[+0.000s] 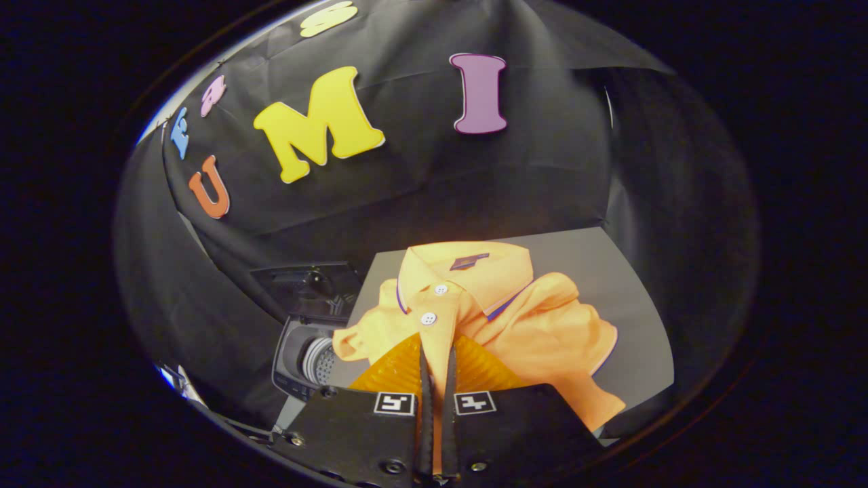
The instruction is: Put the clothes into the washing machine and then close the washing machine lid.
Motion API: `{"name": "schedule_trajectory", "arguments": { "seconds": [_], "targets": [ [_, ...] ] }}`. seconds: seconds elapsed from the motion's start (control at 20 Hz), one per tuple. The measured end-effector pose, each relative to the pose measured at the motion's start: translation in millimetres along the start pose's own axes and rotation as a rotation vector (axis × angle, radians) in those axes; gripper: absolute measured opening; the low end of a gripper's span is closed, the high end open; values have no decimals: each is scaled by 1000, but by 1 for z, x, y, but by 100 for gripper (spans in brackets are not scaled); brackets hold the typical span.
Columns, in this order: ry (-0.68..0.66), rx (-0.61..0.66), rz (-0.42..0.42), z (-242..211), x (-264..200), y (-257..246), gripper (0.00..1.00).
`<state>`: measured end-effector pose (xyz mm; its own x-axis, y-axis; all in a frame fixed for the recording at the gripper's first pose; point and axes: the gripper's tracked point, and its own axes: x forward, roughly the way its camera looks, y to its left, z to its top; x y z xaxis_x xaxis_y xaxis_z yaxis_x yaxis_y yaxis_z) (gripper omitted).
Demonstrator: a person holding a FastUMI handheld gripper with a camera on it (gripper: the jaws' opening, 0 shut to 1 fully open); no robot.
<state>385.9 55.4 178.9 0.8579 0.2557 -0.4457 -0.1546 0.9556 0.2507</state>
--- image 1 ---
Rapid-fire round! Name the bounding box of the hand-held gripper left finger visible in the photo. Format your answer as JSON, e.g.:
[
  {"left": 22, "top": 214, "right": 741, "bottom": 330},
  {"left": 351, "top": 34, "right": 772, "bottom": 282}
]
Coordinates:
[{"left": 271, "top": 332, "right": 435, "bottom": 485}]

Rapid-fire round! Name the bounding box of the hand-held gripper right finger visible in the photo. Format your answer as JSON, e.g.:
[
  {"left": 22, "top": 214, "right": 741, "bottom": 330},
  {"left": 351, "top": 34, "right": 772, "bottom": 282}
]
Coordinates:
[{"left": 441, "top": 333, "right": 604, "bottom": 485}]

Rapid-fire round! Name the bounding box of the orange polo shirt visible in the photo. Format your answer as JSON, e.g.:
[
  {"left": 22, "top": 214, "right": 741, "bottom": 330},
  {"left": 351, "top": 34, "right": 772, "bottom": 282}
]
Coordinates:
[{"left": 332, "top": 241, "right": 626, "bottom": 475}]

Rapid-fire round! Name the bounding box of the grey washing machine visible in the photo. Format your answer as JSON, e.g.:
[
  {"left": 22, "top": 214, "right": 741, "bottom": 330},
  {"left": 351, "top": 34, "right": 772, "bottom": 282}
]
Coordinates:
[{"left": 271, "top": 315, "right": 353, "bottom": 404}]

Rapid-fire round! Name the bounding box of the dark washing machine lid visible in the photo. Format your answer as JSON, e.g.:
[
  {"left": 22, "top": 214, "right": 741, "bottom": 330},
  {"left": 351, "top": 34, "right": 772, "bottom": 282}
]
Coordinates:
[{"left": 251, "top": 263, "right": 363, "bottom": 319}]

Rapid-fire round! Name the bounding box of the beige cabinet with dark top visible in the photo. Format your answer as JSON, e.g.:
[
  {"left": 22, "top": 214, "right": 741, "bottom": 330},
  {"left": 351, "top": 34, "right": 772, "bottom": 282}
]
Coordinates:
[{"left": 342, "top": 227, "right": 675, "bottom": 441}]

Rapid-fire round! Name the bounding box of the white and blue object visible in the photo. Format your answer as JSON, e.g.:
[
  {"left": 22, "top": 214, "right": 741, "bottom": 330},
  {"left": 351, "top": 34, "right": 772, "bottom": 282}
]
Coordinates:
[{"left": 157, "top": 365, "right": 204, "bottom": 406}]

